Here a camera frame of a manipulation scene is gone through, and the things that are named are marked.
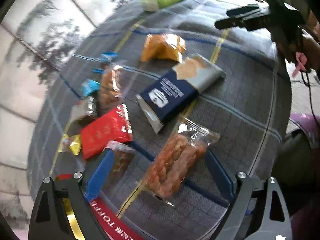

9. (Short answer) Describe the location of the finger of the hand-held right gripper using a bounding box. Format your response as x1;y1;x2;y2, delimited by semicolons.
226;4;269;18
214;15;275;32

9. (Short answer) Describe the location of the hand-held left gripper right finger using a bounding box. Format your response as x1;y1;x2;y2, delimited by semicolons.
205;151;294;240

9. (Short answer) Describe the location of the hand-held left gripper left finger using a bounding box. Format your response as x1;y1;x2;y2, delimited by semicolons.
29;148;115;240

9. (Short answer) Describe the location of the red and gold tin box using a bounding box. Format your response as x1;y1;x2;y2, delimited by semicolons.
54;174;150;240

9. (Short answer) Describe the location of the red snack packet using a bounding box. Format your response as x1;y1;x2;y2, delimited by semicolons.
80;105;133;161

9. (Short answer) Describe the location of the large clear fried snack packet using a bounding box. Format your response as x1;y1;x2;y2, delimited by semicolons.
136;116;221;207

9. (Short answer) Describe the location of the clear dough twist packet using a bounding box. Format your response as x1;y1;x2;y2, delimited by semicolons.
99;64;125;114

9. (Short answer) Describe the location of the person's right hand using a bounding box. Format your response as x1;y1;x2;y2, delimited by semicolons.
300;10;320;73

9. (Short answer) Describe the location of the small clear fried snack packet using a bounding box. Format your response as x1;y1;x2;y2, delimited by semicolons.
106;141;135;183

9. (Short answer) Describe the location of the pink tag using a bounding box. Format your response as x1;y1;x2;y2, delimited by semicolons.
291;52;308;77

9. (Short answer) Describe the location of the yellow candy wrapper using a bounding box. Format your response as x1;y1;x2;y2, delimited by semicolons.
58;134;82;155

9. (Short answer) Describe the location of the grey plaid blanket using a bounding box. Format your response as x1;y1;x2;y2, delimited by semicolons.
26;0;293;240

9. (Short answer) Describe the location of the grey foil snack packet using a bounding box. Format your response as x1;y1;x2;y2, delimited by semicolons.
70;96;100;125

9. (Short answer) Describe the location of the orange snack packet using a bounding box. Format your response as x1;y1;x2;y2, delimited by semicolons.
140;33;187;63

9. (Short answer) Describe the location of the navy cracker packet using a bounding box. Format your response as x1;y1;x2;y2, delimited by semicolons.
136;54;227;134

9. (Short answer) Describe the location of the purple garment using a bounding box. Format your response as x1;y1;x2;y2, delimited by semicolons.
287;112;320;240

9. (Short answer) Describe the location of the painted folding screen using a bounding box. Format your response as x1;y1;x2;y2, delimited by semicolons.
0;0;140;230

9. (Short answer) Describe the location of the black cable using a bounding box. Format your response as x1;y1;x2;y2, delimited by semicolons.
299;62;317;120

